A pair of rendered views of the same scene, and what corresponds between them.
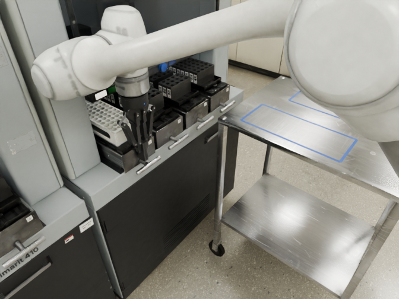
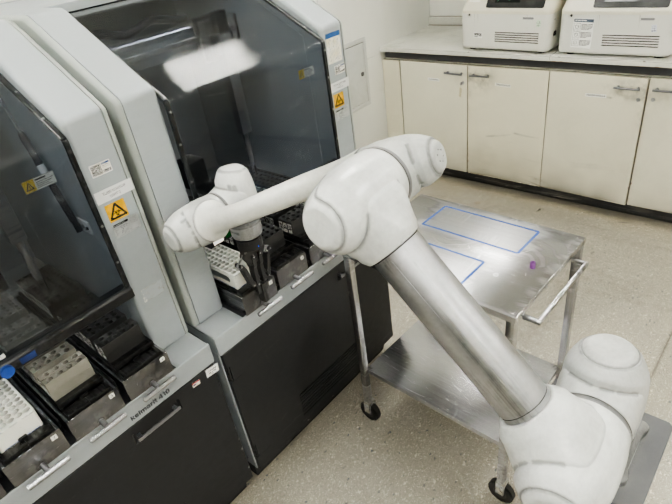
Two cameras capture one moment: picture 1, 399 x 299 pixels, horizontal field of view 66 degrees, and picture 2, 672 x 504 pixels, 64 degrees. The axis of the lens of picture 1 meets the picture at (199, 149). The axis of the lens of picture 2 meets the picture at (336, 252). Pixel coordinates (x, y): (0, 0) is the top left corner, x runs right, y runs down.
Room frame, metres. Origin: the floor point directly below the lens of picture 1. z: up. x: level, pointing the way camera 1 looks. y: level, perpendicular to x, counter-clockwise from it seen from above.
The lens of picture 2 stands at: (-0.54, -0.22, 1.75)
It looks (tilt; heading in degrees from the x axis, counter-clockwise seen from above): 33 degrees down; 7
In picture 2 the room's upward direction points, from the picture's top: 9 degrees counter-clockwise
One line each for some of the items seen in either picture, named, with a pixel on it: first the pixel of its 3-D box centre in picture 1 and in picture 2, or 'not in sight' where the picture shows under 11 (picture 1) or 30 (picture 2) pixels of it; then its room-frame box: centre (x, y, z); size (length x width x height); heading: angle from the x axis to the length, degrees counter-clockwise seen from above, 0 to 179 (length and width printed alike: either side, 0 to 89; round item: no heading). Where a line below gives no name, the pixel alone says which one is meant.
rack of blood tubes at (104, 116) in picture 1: (99, 118); (218, 262); (0.87, 0.34, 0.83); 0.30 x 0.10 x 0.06; 52
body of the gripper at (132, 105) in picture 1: (135, 105); (251, 248); (0.75, 0.18, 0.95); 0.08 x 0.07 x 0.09; 142
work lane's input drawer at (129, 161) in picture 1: (79, 118); (198, 264); (0.96, 0.44, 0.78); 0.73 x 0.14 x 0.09; 52
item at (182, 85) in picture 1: (179, 88); (301, 222); (1.05, 0.08, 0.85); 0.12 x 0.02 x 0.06; 141
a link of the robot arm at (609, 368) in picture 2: not in sight; (601, 387); (0.23, -0.62, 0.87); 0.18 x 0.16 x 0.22; 146
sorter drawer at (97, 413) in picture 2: not in sight; (41, 361); (0.52, 0.79, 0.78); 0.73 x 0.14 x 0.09; 52
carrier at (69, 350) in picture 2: not in sight; (57, 367); (0.42, 0.66, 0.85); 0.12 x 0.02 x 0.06; 142
